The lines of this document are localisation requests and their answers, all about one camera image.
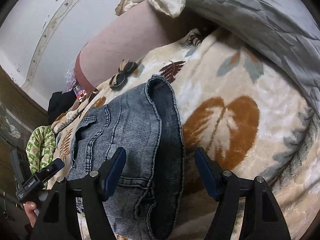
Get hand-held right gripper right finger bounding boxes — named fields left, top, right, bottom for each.
left=194, top=147, right=292, bottom=240

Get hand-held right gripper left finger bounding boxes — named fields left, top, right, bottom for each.
left=30, top=147, right=127, bottom=240

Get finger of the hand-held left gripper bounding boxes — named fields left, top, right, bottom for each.
left=37, top=159, right=65, bottom=180

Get blue denim pants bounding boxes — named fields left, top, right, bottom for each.
left=69, top=74, right=185, bottom=240

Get person's left hand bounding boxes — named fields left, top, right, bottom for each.
left=22, top=201, right=42, bottom=228

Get green patterned quilt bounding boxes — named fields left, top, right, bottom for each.
left=26, top=126, right=57, bottom=180

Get black cloth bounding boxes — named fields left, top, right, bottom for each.
left=47, top=91, right=75, bottom=125

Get colourful snack packet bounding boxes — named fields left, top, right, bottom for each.
left=71, top=85, right=88, bottom=103

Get clear plastic bag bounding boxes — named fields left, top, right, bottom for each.
left=62, top=69, right=80, bottom=93

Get cream leaf print blanket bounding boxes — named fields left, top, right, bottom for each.
left=51, top=27, right=318, bottom=240

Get pink bolster pillow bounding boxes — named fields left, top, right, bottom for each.
left=75, top=0, right=200, bottom=92

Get grey quilted blanket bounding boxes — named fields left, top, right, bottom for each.
left=185, top=0, right=320, bottom=130

